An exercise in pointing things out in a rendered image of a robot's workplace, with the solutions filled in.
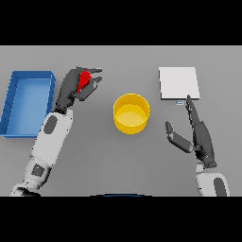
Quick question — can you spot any yellow bowl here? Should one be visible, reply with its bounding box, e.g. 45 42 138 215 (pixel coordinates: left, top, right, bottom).
112 93 151 135

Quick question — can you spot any blue tray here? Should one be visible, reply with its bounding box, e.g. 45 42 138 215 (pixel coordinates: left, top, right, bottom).
0 70 57 139

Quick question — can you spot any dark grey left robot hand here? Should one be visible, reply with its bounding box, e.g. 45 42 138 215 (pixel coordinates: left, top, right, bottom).
54 66 103 115

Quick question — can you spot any red beaker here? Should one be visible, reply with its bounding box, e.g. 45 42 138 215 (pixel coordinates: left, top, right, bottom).
77 71 93 95

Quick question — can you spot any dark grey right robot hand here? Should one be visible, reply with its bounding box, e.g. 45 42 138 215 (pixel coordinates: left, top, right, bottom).
164 95 218 169

